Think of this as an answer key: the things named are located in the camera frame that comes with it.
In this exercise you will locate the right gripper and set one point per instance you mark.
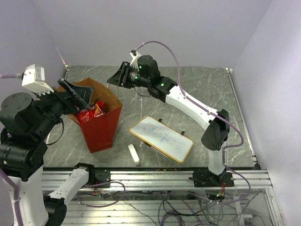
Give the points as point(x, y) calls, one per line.
point(120, 78)

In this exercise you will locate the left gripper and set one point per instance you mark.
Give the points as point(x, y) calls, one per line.
point(83, 94)

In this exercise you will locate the red candy snack bag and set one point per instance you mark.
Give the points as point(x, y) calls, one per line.
point(98, 109)

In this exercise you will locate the red paper bag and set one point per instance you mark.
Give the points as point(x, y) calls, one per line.
point(99, 132)

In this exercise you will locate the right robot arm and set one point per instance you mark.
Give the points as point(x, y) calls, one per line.
point(143, 71)

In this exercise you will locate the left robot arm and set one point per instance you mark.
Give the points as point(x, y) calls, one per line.
point(27, 123)

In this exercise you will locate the white marker eraser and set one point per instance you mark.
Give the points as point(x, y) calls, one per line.
point(134, 154)

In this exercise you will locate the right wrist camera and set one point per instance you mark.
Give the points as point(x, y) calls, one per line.
point(135, 55)

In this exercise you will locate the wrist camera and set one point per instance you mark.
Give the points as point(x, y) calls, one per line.
point(135, 55)
point(34, 80)

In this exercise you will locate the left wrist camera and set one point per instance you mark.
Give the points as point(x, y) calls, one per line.
point(34, 80)

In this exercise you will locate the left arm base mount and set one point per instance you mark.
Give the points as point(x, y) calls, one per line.
point(100, 176)

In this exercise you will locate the small whiteboard orange frame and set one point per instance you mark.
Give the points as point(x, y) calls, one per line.
point(164, 139)

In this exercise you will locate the aluminium rail frame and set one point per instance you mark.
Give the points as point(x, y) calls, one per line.
point(166, 197)

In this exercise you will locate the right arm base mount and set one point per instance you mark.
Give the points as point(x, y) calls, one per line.
point(203, 177)

